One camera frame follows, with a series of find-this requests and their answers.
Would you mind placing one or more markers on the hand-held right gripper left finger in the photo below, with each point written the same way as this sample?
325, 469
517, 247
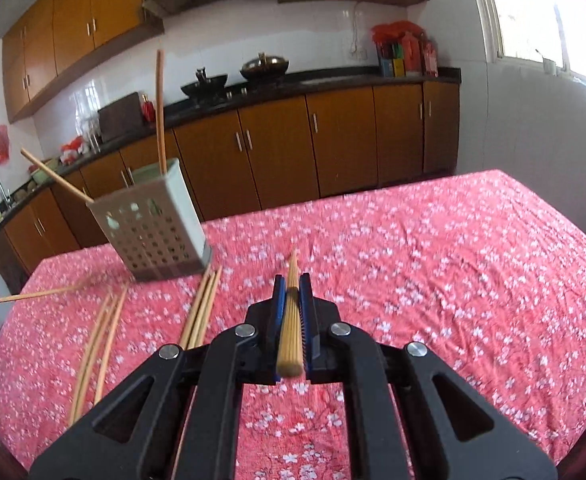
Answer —
278, 320

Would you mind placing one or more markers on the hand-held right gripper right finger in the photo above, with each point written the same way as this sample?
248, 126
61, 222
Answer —
307, 320

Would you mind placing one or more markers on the pale green perforated utensil holder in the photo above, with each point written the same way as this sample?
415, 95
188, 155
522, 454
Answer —
158, 240

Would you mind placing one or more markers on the red floral tablecloth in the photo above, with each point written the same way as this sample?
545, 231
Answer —
448, 285

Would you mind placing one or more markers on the green bowl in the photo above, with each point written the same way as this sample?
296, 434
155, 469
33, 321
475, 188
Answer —
43, 172

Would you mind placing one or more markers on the red and white packets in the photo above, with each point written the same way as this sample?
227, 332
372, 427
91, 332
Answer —
73, 150

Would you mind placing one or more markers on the wooden lower cabinets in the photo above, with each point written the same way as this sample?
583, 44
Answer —
348, 140

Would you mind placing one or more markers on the wooden cabinets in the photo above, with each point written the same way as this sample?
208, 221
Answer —
73, 20
348, 140

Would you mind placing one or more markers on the dark wooden cutting board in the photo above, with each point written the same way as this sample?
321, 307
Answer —
120, 117

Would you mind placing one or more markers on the gas stove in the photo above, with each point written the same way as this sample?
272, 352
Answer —
238, 91

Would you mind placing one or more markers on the dark stone countertop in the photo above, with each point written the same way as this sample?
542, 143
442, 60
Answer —
323, 82

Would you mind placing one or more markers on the black wok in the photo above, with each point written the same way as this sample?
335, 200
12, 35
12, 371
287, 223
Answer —
204, 87

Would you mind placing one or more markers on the small red bottle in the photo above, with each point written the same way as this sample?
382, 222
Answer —
148, 109

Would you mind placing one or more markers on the pot with metal lid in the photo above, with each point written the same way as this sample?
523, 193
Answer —
264, 66

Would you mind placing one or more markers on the colourful striped box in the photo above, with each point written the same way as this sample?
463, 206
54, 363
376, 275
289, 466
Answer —
390, 62

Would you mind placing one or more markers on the orange carton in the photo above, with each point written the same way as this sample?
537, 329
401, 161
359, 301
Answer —
412, 55

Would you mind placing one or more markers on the red gift box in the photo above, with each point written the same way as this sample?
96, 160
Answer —
429, 60

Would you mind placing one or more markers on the wooden upper cabinets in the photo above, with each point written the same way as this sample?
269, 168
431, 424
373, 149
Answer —
73, 20

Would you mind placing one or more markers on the white cup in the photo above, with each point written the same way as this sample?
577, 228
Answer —
549, 66

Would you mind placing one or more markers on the large bright window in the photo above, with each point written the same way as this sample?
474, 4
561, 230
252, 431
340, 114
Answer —
548, 10

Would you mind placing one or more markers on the wall outlet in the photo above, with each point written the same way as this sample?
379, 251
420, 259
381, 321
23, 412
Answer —
358, 50

